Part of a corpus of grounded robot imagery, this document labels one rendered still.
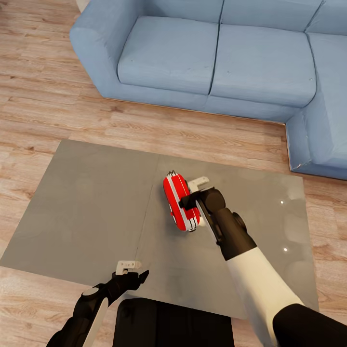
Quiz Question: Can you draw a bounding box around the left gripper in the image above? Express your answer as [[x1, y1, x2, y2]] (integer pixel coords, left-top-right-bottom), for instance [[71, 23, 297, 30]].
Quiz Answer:
[[111, 270, 149, 297]]

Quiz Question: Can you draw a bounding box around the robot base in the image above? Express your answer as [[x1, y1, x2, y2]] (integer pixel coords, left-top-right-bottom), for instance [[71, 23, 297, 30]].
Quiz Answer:
[[113, 294, 235, 347]]

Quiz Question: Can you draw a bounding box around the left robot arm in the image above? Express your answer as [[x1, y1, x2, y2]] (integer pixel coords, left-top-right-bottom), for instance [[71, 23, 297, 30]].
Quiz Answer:
[[46, 260, 149, 347]]

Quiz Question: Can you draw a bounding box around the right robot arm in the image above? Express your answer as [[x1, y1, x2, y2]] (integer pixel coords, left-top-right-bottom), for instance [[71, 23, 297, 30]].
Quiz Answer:
[[179, 176, 347, 347]]

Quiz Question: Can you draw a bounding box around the radio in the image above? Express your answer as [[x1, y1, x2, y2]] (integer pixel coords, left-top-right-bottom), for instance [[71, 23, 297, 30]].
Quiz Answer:
[[163, 172, 201, 232]]

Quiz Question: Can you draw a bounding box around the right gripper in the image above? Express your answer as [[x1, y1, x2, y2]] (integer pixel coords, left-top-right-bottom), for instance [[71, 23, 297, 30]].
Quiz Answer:
[[179, 192, 197, 211]]

